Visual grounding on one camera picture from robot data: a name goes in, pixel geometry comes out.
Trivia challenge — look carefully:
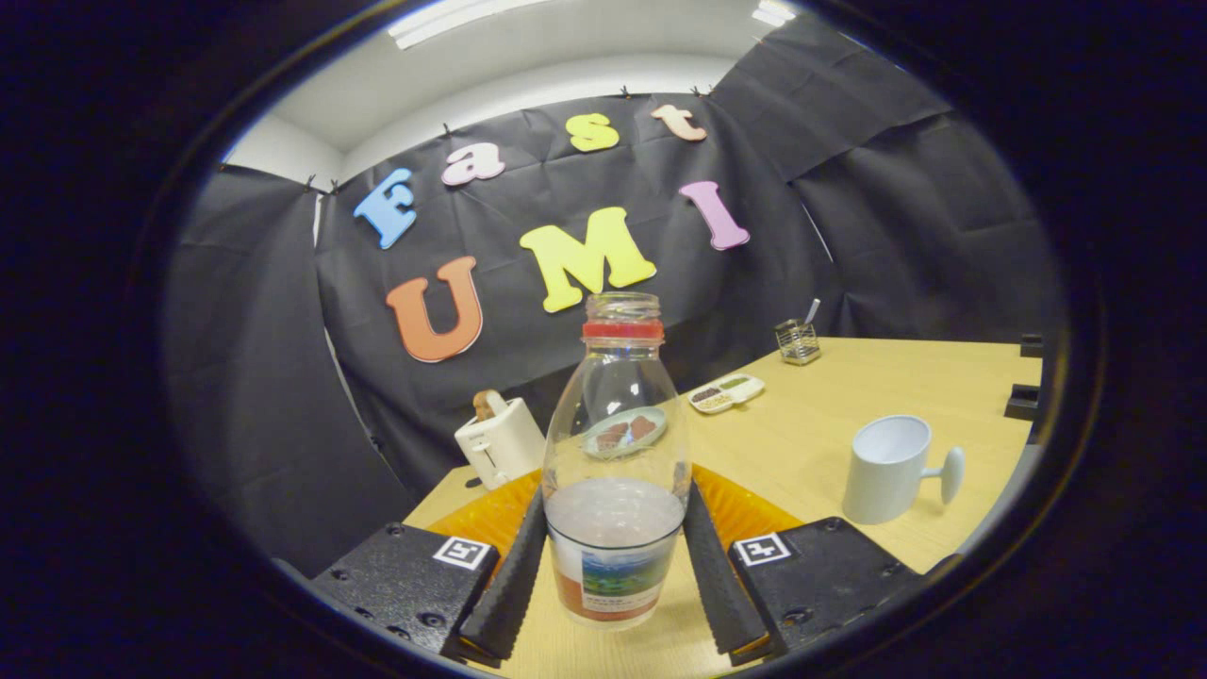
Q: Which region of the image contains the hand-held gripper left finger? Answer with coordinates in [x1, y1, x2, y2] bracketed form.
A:
[311, 469, 550, 669]

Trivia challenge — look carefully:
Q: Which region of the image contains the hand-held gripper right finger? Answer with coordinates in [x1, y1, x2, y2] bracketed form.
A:
[684, 464, 930, 666]

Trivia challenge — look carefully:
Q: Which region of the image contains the wooden table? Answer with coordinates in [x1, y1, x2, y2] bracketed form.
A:
[405, 337, 1043, 679]

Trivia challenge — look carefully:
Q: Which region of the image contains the white divided condiment tray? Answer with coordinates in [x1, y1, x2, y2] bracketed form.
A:
[687, 373, 766, 416]

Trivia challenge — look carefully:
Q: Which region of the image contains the light grey cup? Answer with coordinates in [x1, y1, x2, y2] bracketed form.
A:
[842, 415, 966, 525]

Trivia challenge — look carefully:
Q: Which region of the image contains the wire mesh holder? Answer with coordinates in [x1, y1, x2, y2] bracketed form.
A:
[774, 319, 821, 366]

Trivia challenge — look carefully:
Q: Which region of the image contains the clear juice bottle red ring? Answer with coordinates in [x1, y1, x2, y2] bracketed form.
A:
[542, 291, 692, 631]

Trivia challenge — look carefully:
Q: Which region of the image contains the pale green plate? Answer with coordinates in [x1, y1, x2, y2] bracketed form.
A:
[582, 406, 669, 460]

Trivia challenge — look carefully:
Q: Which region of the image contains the black backdrop cloth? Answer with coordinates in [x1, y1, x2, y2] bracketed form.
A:
[160, 14, 1066, 576]

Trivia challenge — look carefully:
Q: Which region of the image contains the white toaster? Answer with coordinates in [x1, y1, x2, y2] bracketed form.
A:
[455, 396, 548, 491]

